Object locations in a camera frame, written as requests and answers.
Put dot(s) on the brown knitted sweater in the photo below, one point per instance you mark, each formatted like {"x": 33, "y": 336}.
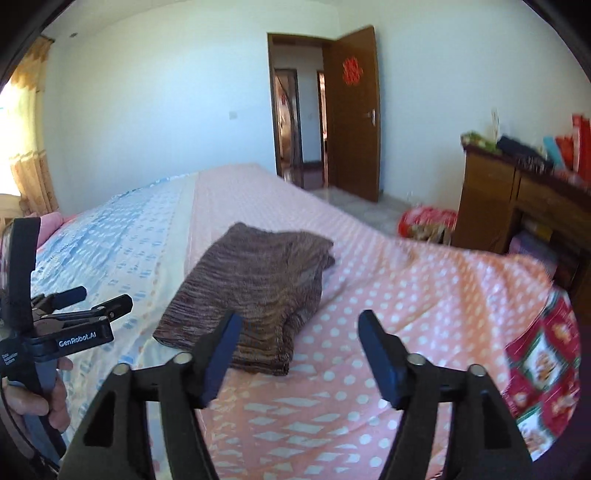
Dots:
{"x": 249, "y": 286}

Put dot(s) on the red paper door decoration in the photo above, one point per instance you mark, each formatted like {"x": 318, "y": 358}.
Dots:
{"x": 352, "y": 70}

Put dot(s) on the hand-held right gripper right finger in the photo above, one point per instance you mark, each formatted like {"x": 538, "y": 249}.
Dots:
{"x": 381, "y": 356}

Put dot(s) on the green patterned packet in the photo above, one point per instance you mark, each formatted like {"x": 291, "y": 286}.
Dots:
{"x": 478, "y": 140}

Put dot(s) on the yellow patterned curtain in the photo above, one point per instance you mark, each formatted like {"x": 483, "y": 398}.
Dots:
{"x": 34, "y": 152}

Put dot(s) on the pink folded blanket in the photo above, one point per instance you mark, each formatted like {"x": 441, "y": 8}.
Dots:
{"x": 48, "y": 228}

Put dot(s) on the brown door frame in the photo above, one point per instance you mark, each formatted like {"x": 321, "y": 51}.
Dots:
{"x": 272, "y": 101}

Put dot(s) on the brown wooden door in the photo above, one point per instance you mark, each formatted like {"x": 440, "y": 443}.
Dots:
{"x": 351, "y": 138}

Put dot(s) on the red printed blanket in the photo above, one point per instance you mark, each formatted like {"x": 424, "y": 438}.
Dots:
{"x": 545, "y": 350}

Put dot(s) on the red patterned bag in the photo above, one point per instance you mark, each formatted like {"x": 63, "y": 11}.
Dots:
{"x": 425, "y": 221}

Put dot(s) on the blue and pink dotted bedsheet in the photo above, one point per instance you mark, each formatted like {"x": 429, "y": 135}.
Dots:
{"x": 392, "y": 286}

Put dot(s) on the person's left hand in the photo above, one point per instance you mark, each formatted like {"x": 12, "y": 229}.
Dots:
{"x": 60, "y": 397}

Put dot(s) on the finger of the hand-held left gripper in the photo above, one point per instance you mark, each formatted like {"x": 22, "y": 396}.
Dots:
{"x": 106, "y": 307}
{"x": 64, "y": 295}

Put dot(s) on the wooden cabinet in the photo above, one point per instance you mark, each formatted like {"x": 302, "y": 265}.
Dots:
{"x": 489, "y": 198}

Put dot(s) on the red box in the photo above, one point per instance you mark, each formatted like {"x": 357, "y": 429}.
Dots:
{"x": 577, "y": 147}

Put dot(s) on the dark cloth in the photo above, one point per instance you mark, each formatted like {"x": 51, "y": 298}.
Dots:
{"x": 521, "y": 152}

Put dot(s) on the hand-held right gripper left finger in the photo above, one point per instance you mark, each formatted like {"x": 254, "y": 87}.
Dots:
{"x": 221, "y": 356}

